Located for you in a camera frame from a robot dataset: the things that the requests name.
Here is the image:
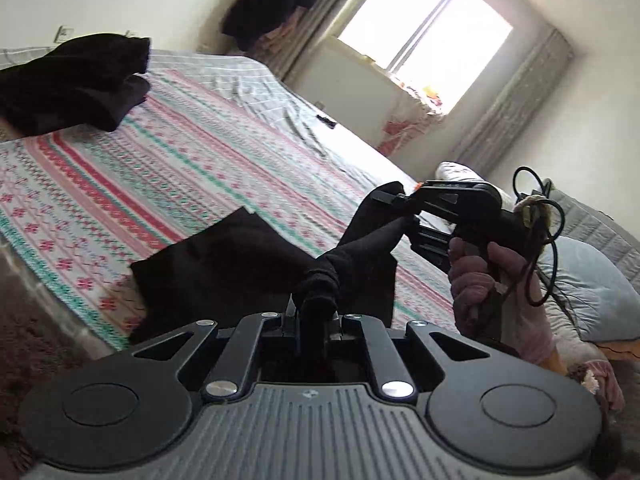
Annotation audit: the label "folded white floral quilt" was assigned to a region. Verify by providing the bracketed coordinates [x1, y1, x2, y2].
[434, 160, 516, 206]

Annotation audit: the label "black cable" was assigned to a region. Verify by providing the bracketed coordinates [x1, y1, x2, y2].
[511, 166, 567, 308]

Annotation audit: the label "grey patterned curtain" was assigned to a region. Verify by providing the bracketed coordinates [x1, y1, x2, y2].
[270, 0, 383, 88]
[452, 27, 573, 178]

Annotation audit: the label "grey quilted headboard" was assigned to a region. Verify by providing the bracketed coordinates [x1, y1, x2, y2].
[547, 187, 640, 266]

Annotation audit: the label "hanging peach garment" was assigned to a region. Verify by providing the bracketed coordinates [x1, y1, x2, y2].
[260, 10, 303, 56]

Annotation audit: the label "pink white hanging cloth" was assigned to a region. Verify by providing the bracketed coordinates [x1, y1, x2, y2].
[376, 91, 443, 157]

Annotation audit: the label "hanging black garment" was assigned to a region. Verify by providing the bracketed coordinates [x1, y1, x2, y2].
[221, 0, 322, 53]

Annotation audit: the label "blue-grey pillow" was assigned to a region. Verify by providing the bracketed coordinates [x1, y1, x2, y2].
[535, 234, 640, 343]

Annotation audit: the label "person's right hand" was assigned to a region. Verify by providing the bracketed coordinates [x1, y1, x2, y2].
[446, 236, 543, 334]

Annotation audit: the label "black fleece pants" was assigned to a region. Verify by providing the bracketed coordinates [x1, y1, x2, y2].
[0, 32, 152, 137]

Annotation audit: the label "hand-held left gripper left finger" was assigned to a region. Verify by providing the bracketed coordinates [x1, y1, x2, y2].
[132, 312, 300, 403]

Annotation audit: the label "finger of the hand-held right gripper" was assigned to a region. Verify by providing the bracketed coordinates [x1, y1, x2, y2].
[406, 216, 458, 276]
[371, 182, 426, 211]

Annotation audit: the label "person's right forearm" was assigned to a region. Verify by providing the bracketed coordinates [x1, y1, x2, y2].
[492, 300, 628, 413]

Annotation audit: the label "window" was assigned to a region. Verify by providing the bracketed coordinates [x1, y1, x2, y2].
[337, 0, 515, 113]

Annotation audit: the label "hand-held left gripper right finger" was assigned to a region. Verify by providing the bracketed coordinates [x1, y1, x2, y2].
[327, 312, 491, 402]

